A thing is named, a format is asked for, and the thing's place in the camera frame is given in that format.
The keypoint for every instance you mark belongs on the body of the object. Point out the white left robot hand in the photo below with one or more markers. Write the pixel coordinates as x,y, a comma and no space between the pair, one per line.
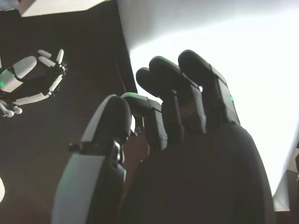
198,175

